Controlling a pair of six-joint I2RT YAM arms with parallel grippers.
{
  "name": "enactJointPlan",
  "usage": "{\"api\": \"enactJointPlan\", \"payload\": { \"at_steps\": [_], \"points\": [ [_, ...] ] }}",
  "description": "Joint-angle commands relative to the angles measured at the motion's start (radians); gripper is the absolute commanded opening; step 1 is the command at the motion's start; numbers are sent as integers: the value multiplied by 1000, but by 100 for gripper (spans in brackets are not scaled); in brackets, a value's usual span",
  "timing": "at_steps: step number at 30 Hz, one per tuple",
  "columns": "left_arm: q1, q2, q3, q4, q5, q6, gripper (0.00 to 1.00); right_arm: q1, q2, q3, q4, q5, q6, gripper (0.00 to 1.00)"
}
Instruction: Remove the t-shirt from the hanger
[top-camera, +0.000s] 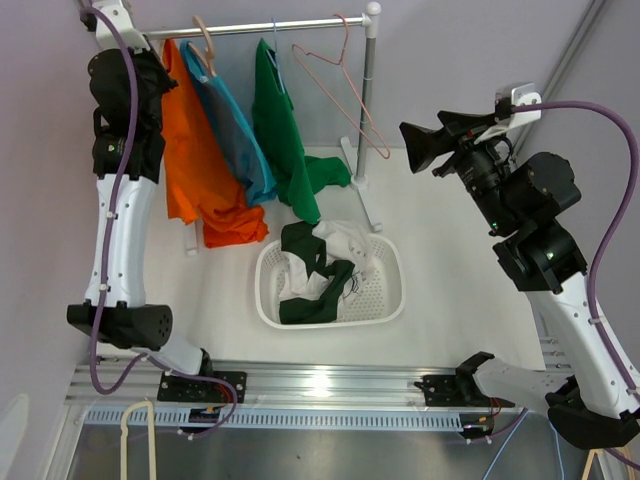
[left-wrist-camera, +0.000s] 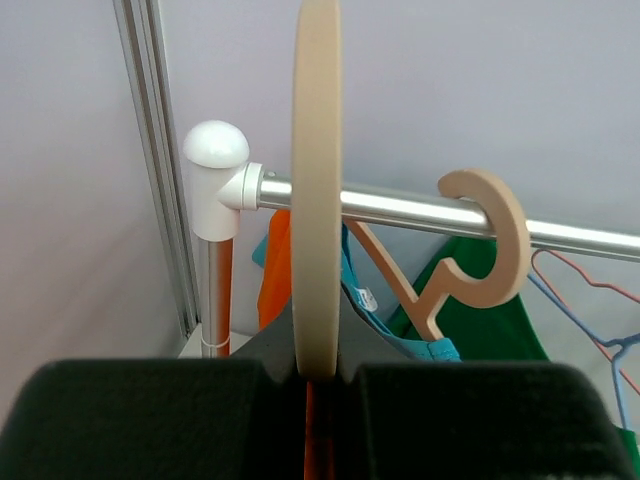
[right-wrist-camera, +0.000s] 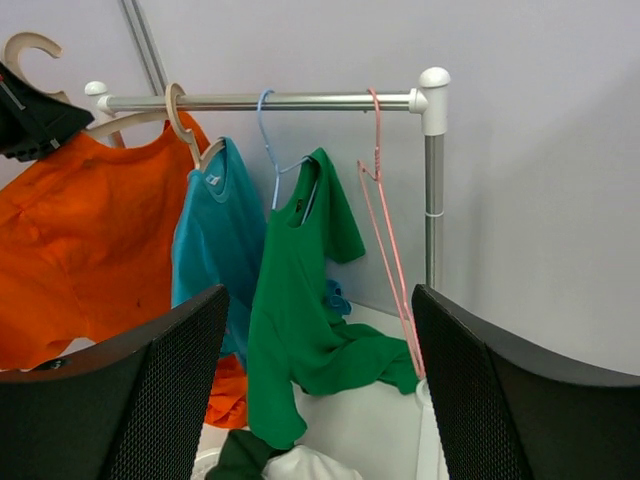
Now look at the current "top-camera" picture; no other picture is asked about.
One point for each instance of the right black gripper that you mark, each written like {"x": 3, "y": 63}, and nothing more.
{"x": 423, "y": 146}

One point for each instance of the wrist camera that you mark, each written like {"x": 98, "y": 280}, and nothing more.
{"x": 102, "y": 18}
{"x": 505, "y": 118}

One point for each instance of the orange t shirt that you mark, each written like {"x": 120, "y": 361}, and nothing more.
{"x": 199, "y": 183}

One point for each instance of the light blue wire hanger floor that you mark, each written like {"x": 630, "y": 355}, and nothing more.
{"x": 531, "y": 450}

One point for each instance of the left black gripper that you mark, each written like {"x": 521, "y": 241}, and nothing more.
{"x": 151, "y": 57}

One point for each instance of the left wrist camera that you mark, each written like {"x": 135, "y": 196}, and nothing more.
{"x": 102, "y": 18}

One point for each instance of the beige hanger on floor right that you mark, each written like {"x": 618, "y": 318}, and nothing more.
{"x": 610, "y": 464}

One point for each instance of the blue t shirt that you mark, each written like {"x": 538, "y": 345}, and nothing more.
{"x": 233, "y": 132}

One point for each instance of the metal clothes rack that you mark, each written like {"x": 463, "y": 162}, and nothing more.
{"x": 359, "y": 179}

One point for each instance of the aluminium rail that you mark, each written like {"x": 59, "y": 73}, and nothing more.
{"x": 289, "y": 396}

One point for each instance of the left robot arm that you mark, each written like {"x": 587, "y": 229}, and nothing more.
{"x": 127, "y": 153}

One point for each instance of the beige wooden hanger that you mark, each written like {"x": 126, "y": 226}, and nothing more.
{"x": 207, "y": 56}

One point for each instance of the white plastic basket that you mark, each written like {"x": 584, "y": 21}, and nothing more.
{"x": 382, "y": 299}

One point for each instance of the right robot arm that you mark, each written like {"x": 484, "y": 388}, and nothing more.
{"x": 597, "y": 405}

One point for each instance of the blue wire hanger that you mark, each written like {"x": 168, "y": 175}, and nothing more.
{"x": 275, "y": 57}

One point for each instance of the dark green white t shirt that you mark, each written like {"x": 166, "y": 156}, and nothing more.
{"x": 328, "y": 266}

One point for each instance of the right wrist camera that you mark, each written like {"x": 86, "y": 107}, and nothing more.
{"x": 505, "y": 118}

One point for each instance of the bright green t shirt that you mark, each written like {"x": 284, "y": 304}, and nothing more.
{"x": 299, "y": 176}

